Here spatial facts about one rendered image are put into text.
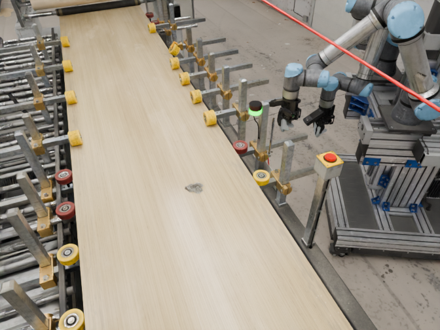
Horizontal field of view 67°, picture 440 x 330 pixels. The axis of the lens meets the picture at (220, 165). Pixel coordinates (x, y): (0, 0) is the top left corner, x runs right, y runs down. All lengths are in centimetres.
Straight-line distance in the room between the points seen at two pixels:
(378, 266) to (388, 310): 29
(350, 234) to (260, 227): 104
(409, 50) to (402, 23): 13
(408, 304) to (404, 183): 74
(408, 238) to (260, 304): 144
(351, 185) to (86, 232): 189
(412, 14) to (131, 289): 140
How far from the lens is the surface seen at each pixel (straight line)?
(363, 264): 253
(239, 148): 175
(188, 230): 140
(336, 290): 155
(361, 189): 267
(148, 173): 167
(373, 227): 246
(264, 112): 164
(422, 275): 264
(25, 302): 123
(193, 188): 155
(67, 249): 148
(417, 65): 160
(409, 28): 150
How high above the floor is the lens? 202
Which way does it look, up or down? 42 degrees down
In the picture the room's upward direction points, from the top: 2 degrees counter-clockwise
